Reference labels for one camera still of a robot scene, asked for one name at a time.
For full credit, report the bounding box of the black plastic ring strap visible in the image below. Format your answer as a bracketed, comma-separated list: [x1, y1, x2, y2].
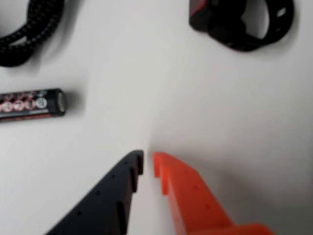
[188, 0, 295, 52]

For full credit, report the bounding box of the black braided USB cable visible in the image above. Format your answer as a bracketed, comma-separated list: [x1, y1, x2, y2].
[0, 0, 66, 68]

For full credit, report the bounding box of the navy gripper finger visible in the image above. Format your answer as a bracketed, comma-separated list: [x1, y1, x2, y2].
[45, 149, 145, 235]

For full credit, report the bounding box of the black AAA battery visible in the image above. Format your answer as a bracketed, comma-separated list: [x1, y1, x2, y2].
[0, 88, 67, 123]

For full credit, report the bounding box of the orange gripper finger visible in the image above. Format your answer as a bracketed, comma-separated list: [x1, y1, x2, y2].
[151, 151, 276, 235]

